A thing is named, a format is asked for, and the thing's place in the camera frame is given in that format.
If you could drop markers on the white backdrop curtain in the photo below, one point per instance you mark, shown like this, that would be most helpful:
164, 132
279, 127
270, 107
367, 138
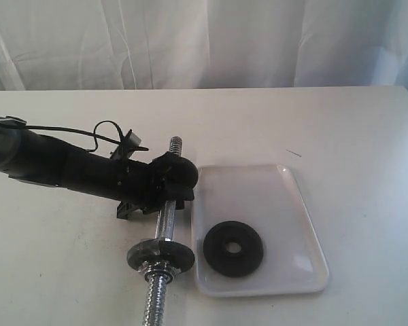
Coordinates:
82, 45

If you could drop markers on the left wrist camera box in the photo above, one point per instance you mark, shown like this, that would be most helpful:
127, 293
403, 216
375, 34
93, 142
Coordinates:
128, 145

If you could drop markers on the chrome threaded dumbbell bar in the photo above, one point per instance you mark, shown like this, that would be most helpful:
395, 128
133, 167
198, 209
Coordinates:
159, 274

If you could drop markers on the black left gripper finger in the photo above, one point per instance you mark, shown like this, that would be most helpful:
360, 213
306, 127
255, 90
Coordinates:
177, 193
175, 168

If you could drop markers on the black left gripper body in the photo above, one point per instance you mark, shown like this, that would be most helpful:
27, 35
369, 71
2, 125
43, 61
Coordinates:
142, 186

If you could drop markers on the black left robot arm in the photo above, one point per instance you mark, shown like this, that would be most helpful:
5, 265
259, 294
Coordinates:
30, 156

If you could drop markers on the white rectangular plastic tray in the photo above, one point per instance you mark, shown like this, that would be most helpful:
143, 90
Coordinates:
268, 199

